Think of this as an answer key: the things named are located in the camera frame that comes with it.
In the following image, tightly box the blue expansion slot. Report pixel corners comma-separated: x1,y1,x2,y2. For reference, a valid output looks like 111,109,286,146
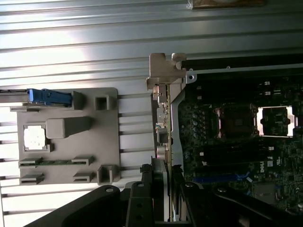
193,174,250,183

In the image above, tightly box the RAM slot with white clips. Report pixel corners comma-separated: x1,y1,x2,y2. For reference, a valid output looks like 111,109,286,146
196,81,272,90
196,91,272,100
200,147,275,157
202,159,268,168

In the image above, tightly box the silver chipset heat sink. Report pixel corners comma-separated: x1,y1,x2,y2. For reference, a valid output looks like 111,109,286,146
254,183,280,204

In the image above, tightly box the grey parts rack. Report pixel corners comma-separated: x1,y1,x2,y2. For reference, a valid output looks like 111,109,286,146
9,87,119,185

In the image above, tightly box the green motherboard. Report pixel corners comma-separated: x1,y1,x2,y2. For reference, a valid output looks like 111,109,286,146
177,80,303,209

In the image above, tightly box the open PC case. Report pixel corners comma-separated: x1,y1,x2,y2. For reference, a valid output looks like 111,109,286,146
170,53,303,213

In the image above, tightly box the CPU socket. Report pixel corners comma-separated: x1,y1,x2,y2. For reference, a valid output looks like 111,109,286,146
213,104,258,139

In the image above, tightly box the silver CPU chip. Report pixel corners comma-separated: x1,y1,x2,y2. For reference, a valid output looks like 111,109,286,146
23,125,47,150

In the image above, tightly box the metal socket cover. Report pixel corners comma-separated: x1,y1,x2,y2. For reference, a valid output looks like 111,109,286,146
257,106,295,137

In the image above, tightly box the hard disk in blue caddy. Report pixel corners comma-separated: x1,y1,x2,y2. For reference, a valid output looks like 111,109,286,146
0,88,72,106

